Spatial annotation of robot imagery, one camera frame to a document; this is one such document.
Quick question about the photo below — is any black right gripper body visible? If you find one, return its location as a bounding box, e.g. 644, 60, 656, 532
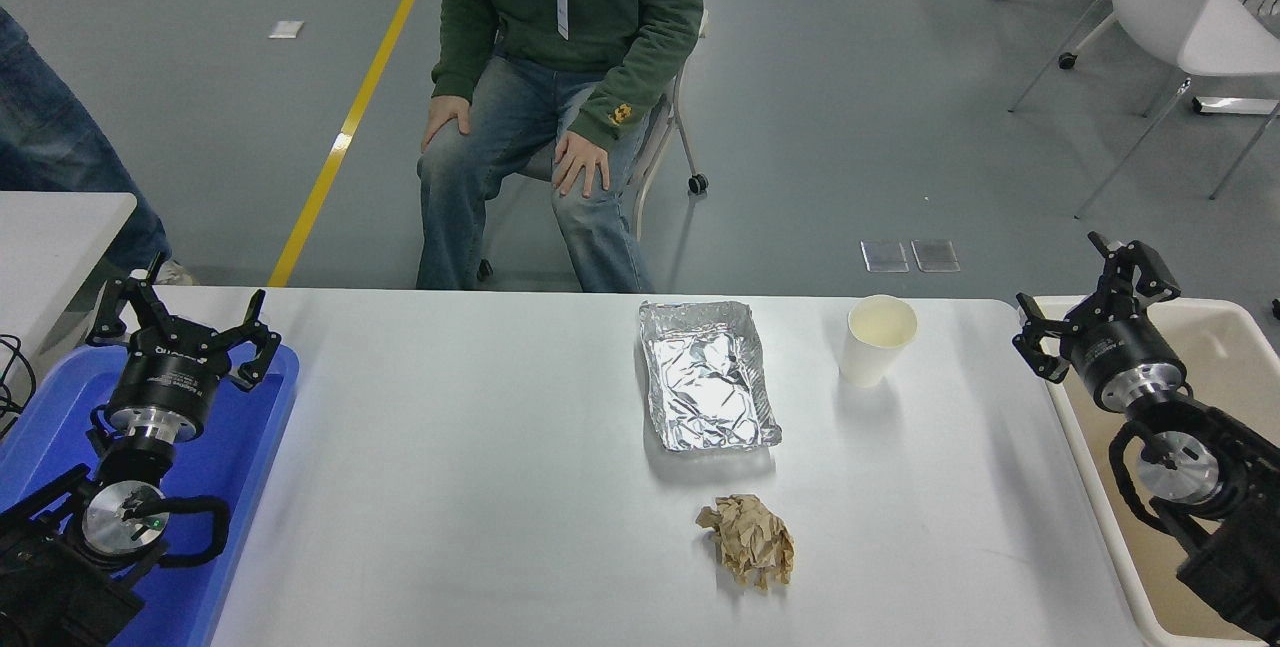
1060, 313, 1188, 400

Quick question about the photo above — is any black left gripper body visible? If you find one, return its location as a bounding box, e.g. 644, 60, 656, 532
110, 327, 237, 421

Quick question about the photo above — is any white paper cup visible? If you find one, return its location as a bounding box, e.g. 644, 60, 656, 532
838, 294, 919, 389

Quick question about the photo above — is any silver foil tray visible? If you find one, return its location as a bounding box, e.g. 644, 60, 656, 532
638, 300, 783, 453

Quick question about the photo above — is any person's right hand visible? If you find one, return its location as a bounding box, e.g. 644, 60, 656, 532
421, 95, 472, 153

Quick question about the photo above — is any person's left hand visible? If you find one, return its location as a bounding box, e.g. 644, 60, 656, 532
551, 131, 611, 199

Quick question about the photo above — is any white side table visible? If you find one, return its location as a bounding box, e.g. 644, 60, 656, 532
0, 191, 138, 368

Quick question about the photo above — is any blue plastic tray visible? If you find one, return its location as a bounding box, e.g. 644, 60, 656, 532
0, 342, 301, 647

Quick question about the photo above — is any large pale plastic bin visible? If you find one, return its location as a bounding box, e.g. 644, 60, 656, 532
1030, 295, 1280, 647

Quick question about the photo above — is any person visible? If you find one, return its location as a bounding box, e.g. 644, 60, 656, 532
0, 7, 196, 286
415, 0, 705, 293

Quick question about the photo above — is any white table foot bar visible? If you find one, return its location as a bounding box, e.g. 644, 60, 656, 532
1192, 96, 1280, 117

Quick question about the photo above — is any crumpled tan paper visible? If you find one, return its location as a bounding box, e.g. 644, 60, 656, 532
695, 494, 797, 592

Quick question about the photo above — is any grey chair with casters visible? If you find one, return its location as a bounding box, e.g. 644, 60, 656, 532
478, 7, 711, 283

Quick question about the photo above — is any black cable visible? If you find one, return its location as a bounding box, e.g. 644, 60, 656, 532
0, 334, 39, 438

